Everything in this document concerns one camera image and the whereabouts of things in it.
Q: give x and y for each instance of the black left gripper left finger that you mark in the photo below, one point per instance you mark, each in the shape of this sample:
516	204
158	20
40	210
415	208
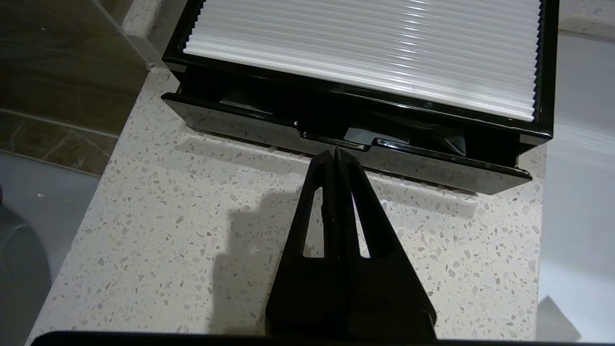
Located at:
298	288

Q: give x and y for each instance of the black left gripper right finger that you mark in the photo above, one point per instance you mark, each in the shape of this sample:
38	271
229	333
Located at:
384	288

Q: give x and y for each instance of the black glossy box drawer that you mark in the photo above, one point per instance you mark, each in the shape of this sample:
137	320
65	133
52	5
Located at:
432	175

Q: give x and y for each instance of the black amenity box white top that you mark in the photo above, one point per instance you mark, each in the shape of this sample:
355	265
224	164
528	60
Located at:
360	48

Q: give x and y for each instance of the folded white plastic packet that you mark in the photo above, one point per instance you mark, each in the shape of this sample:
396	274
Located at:
370	135

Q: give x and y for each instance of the long white green-banded packet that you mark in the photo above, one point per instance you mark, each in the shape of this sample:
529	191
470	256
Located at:
455	145

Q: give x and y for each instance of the white ceramic sink basin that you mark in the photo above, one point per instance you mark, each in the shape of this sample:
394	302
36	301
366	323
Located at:
576	192

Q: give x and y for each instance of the white ceramic toilet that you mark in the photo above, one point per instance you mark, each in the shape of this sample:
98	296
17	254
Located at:
24	269

